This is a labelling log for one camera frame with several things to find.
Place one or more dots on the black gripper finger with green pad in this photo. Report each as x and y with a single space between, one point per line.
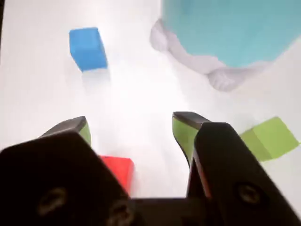
235 179

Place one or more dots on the teal whale-shaped trash bin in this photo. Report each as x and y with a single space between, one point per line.
225 30

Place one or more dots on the green lego block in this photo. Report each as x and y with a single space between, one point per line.
272 139

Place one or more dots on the blue lego block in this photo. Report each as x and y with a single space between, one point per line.
88 49

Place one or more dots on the red lego block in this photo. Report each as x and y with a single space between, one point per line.
121 168

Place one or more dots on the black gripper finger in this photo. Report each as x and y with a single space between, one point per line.
58 179

